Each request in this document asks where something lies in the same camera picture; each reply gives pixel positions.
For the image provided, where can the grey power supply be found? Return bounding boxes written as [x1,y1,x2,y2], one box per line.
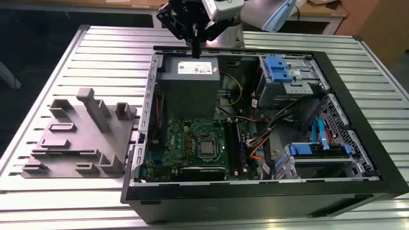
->
[156,56,222,119]

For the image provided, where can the blue plastic drive latch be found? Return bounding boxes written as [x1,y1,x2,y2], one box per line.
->
[266,55,294,82]

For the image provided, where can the black PC case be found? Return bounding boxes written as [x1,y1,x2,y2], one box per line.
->
[121,45,409,225]

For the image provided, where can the hard disk in blue carrier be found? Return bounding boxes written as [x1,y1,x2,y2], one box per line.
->
[286,142,355,160]

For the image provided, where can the black graphics card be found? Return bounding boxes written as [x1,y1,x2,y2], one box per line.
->
[179,166,227,182]

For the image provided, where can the metal drive cage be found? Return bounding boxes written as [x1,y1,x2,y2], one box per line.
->
[258,54,332,110]

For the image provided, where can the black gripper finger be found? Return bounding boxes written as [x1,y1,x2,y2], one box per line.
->
[196,19,239,59]
[156,4,198,59]

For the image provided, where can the metal disk bay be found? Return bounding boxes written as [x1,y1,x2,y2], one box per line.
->
[275,142,375,179]

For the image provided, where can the black RAM slot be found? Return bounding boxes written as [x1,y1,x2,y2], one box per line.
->
[227,119,239,173]
[223,119,235,173]
[232,119,243,173]

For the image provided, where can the blue flat wire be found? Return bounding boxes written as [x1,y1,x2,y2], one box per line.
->
[312,118,332,150]

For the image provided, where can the yellow wire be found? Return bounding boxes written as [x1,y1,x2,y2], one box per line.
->
[219,73,244,107]

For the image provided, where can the metal CPU socket cover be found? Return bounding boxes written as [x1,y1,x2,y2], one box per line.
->
[195,135,222,161]

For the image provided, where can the green motherboard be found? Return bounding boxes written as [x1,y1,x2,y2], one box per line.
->
[146,117,267,182]

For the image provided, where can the grey parts rack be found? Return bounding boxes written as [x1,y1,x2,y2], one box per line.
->
[21,87,142,179]

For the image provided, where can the orange wire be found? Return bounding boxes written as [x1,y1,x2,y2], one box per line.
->
[251,141,272,160]

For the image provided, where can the grey chair leg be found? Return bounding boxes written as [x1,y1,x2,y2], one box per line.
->
[0,61,23,89]

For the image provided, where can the wooden desk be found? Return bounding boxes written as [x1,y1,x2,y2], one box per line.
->
[0,0,350,34]

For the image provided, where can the brown cabinet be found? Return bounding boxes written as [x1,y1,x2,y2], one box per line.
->
[335,0,409,70]

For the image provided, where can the silver CPU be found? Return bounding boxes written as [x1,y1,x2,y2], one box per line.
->
[199,141,219,155]

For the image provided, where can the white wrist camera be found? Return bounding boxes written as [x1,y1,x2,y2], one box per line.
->
[204,0,246,22]

